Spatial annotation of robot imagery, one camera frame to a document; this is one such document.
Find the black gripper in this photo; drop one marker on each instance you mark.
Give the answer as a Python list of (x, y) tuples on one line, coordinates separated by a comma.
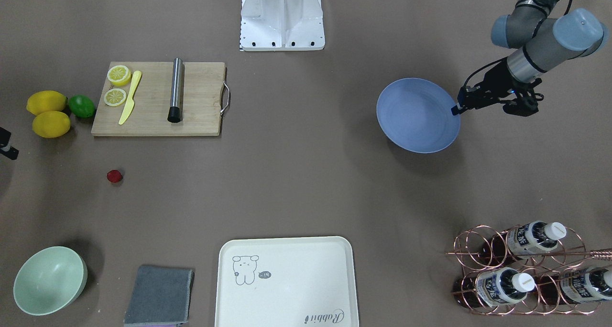
[(496, 80)]

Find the green lime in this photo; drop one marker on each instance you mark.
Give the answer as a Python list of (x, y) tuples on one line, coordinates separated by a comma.
[(81, 106)]

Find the drink bottle white cap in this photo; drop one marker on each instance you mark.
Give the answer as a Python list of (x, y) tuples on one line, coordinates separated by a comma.
[(576, 287), (493, 288), (521, 242)]

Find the mint green bowl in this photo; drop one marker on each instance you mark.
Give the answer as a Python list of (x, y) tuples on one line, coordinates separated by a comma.
[(50, 280)]

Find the yellow lemon upper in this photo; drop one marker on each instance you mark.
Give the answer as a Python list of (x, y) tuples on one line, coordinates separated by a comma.
[(44, 101)]

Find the blue round plate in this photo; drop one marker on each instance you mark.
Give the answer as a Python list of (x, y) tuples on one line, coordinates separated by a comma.
[(416, 115)]

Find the yellow lemon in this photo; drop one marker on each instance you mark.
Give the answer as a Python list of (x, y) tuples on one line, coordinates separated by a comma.
[(44, 101), (51, 124)]

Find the copper wire bottle rack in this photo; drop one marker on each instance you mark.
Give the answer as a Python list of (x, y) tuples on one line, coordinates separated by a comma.
[(547, 268)]

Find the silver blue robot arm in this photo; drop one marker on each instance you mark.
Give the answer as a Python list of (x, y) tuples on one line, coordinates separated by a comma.
[(540, 43)]

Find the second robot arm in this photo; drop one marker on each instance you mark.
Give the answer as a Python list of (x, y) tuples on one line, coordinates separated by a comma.
[(6, 148)]

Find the lemon half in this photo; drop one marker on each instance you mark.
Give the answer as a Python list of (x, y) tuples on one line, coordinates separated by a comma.
[(115, 97), (119, 75)]

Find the steel muddler black tip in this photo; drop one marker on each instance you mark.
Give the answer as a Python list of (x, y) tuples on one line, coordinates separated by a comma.
[(177, 83)]

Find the lemon half upper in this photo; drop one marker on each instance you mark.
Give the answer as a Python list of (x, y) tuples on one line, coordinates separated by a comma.
[(119, 75)]

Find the wooden cutting board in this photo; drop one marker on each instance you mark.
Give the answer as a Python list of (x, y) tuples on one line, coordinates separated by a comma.
[(201, 103)]

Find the cream rabbit tray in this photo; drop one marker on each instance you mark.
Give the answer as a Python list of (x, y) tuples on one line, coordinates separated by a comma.
[(287, 282)]

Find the red strawberry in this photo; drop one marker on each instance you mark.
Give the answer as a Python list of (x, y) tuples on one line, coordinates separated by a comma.
[(114, 176)]

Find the grey folded cloth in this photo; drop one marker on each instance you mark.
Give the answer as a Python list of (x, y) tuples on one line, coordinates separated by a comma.
[(160, 297)]

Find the yellow lemon lower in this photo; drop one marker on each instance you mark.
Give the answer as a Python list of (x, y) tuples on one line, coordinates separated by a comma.
[(51, 124)]

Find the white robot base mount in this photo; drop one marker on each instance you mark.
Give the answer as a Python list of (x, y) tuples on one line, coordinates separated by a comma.
[(281, 25)]

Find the lemon half lower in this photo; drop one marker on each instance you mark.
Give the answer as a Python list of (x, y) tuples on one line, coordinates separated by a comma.
[(115, 97)]

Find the yellow plastic knife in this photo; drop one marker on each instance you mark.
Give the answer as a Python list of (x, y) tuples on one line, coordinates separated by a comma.
[(130, 103)]

